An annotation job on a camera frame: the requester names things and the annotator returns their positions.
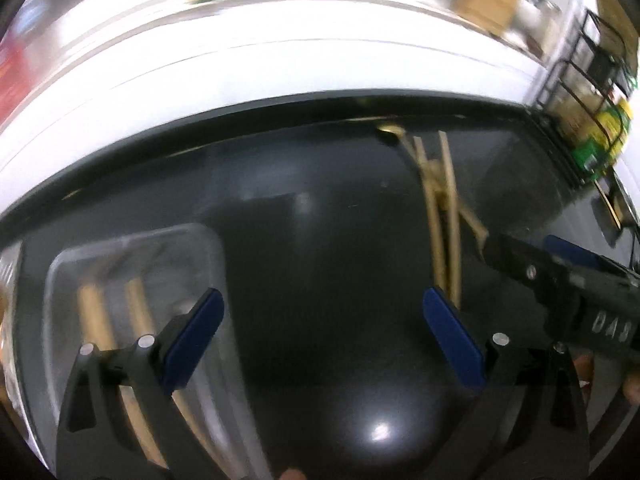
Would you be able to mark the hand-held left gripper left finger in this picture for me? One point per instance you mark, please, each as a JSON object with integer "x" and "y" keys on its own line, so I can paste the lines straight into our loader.
{"x": 195, "y": 345}

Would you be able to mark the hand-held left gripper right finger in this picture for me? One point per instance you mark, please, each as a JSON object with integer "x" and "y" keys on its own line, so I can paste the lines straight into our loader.
{"x": 455, "y": 340}

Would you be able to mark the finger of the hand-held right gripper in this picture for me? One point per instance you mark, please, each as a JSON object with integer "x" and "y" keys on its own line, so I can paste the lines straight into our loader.
{"x": 575, "y": 252}
{"x": 510, "y": 260}

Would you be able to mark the pile of wooden chopsticks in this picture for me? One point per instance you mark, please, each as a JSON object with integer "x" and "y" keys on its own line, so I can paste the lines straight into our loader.
{"x": 452, "y": 220}

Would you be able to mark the clear plastic container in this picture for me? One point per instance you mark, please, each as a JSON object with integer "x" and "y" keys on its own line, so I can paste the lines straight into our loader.
{"x": 150, "y": 255}

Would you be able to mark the person's right hand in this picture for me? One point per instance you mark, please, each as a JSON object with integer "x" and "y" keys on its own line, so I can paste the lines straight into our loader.
{"x": 584, "y": 372}

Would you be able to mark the gold metal spoon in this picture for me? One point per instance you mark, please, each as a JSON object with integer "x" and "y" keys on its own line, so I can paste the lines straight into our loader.
{"x": 390, "y": 133}

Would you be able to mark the red printed packet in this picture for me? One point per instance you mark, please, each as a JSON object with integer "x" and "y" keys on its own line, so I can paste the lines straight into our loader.
{"x": 12, "y": 72}

